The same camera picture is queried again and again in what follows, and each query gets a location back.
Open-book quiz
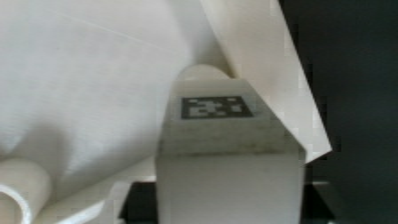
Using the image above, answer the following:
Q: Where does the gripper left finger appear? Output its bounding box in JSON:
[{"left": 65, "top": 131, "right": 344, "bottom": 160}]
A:
[{"left": 95, "top": 181, "right": 156, "bottom": 224}]

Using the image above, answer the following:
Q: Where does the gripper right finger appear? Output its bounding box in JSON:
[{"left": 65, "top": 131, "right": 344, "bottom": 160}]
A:
[{"left": 303, "top": 181, "right": 346, "bottom": 224}]

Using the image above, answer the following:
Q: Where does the white leg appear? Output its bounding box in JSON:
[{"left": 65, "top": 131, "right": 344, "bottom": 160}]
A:
[{"left": 156, "top": 65, "right": 305, "bottom": 224}]

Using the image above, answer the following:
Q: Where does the white square table top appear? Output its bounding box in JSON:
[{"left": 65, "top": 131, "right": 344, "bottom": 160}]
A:
[{"left": 0, "top": 0, "right": 331, "bottom": 224}]

